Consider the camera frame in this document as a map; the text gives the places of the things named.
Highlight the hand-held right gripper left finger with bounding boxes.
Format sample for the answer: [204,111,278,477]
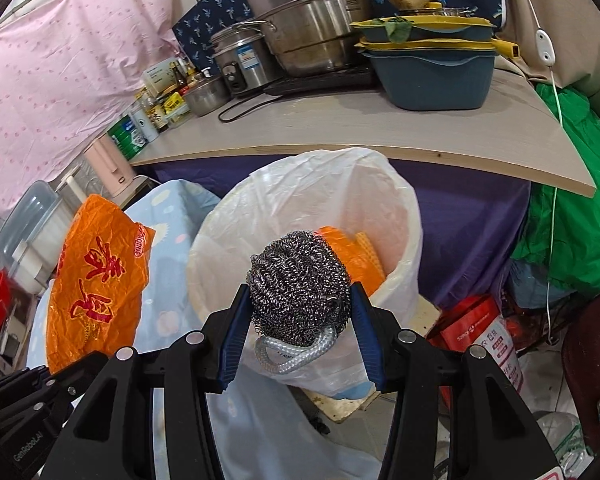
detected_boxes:
[39,282,253,480]

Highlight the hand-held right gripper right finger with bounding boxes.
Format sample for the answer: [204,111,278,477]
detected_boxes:
[349,282,563,480]

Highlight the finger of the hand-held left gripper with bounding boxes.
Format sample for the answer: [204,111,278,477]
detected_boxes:
[25,351,112,411]
[0,366,48,411]

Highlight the light blue waste bin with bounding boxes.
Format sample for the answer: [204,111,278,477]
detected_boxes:
[187,147,423,401]

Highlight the steel wool scrubber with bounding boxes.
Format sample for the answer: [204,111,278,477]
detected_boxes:
[245,230,353,376]

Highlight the orange waffle cloth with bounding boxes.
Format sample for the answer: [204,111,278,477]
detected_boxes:
[315,226,387,296]

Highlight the orange plastic bag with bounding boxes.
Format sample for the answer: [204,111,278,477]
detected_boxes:
[45,194,157,376]

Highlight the white plastic bin liner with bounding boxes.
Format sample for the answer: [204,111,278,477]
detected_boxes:
[187,147,423,398]

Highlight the blue patterned tablecloth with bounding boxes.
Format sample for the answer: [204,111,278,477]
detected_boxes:
[30,180,381,480]

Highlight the red shopping bag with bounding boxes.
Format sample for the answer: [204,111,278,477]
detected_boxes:
[425,294,523,411]

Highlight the white dish rack with lid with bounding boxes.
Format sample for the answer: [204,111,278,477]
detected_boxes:
[0,180,73,296]

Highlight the purple cloth skirt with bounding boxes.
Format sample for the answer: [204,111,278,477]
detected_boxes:
[150,157,533,311]

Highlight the blue cloth bundle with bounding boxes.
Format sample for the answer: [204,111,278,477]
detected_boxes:
[507,257,566,306]

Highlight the pink electric kettle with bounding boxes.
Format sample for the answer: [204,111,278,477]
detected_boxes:
[82,137,137,201]

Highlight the clear plastic bottle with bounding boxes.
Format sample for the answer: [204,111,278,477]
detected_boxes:
[532,410,596,478]

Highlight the dark red seat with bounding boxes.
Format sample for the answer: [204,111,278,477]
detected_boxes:
[560,290,600,451]

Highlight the green and white carton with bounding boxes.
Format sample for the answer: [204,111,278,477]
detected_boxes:
[107,115,148,162]

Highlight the row of condiment bottles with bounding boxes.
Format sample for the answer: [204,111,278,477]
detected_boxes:
[130,55,206,143]

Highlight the small lidded steel pot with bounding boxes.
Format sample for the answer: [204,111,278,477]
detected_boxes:
[184,74,231,117]

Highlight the green plastic bag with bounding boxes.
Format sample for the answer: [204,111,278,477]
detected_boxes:
[510,82,600,306]

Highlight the black induction cooker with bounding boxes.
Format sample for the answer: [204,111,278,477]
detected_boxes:
[264,65,381,97]

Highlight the teal plastic basin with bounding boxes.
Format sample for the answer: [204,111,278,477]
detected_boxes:
[365,50,498,111]

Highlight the white cardboard box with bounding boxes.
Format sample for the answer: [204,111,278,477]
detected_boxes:
[141,57,181,98]

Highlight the steel rice cooker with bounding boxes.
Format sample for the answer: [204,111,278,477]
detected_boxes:
[211,20,281,97]

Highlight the pink dotted sheet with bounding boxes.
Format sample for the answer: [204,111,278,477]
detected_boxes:
[0,0,191,216]

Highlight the green vegetable leaf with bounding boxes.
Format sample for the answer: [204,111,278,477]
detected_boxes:
[372,17,413,43]

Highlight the navy floral cloth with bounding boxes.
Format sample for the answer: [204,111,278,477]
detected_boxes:
[172,0,506,66]

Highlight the yellow-rimmed teal basin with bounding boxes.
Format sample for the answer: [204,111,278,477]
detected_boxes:
[350,15,496,43]

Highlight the steel steamer pot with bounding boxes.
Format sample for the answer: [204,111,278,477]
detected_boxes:
[237,0,381,78]

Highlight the beige cloth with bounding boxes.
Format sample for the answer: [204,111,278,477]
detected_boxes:
[500,0,600,136]

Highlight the black power cable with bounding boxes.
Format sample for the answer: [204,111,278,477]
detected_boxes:
[218,91,293,123]

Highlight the white cable with switch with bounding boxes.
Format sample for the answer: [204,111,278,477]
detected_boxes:
[512,0,566,341]

